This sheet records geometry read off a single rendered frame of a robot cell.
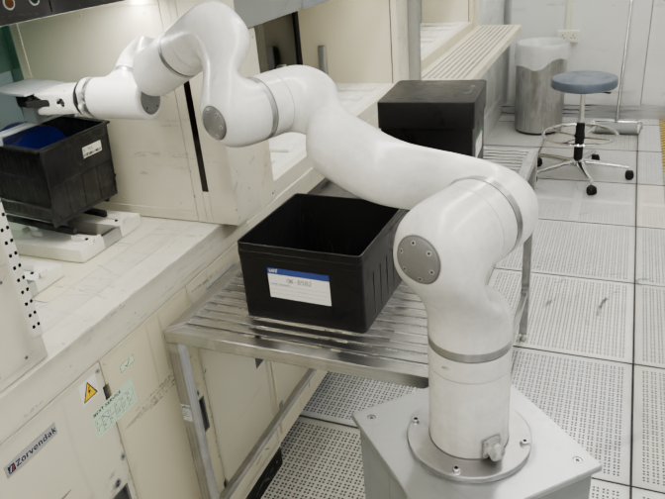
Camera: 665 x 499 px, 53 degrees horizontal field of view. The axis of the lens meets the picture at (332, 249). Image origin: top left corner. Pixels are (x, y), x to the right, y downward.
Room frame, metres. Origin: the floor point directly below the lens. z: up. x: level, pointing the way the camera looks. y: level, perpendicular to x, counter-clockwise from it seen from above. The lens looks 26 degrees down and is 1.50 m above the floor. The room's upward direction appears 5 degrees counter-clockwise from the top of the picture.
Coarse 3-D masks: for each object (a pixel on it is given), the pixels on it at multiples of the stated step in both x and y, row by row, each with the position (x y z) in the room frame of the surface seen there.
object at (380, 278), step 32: (288, 224) 1.43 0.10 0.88; (320, 224) 1.45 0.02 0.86; (352, 224) 1.42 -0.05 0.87; (384, 224) 1.38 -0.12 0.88; (256, 256) 1.21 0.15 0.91; (288, 256) 1.18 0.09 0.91; (320, 256) 1.15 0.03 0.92; (352, 256) 1.12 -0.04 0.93; (384, 256) 1.23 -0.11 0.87; (256, 288) 1.22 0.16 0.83; (288, 288) 1.19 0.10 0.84; (320, 288) 1.15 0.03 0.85; (352, 288) 1.12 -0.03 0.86; (384, 288) 1.22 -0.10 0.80; (288, 320) 1.19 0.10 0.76; (320, 320) 1.16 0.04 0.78; (352, 320) 1.13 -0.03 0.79
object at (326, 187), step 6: (324, 180) 1.74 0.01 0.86; (330, 180) 1.74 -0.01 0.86; (318, 186) 1.70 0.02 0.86; (324, 186) 1.69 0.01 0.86; (330, 186) 1.69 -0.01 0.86; (336, 186) 1.68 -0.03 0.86; (312, 192) 1.66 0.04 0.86; (318, 192) 1.65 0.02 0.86; (324, 192) 1.65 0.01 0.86; (330, 192) 1.64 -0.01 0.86; (336, 192) 1.64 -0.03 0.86; (342, 192) 1.64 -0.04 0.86; (348, 192) 1.63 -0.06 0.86; (360, 198) 1.58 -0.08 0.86; (408, 210) 1.52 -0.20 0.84
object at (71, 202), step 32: (64, 128) 1.58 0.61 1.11; (96, 128) 1.50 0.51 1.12; (0, 160) 1.39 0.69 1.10; (32, 160) 1.36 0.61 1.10; (64, 160) 1.40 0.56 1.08; (96, 160) 1.49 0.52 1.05; (0, 192) 1.41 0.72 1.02; (32, 192) 1.37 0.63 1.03; (64, 192) 1.39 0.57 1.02; (96, 192) 1.48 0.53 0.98; (32, 224) 1.44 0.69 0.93; (64, 224) 1.38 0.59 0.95
